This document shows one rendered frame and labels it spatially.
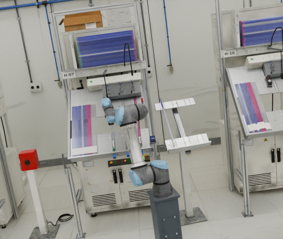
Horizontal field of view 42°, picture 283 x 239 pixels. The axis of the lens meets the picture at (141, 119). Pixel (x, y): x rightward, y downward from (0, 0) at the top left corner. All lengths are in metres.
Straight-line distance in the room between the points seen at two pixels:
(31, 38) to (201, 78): 2.23
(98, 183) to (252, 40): 1.88
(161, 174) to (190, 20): 2.78
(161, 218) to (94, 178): 1.05
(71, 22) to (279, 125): 2.09
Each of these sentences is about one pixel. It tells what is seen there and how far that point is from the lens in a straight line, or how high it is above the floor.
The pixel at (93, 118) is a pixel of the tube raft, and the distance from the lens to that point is 3.17.
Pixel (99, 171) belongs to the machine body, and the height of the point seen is 0.46.
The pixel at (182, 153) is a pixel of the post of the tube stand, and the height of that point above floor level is 0.60.
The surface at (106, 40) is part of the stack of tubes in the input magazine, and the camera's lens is 3.27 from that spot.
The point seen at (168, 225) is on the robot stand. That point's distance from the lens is 2.58.
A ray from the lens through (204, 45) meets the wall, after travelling 4.86.
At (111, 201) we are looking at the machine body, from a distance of 3.48.
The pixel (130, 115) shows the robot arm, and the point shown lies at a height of 1.12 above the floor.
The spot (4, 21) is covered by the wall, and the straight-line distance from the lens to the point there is 5.03.
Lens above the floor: 1.65
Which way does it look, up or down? 14 degrees down
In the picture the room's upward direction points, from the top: 8 degrees counter-clockwise
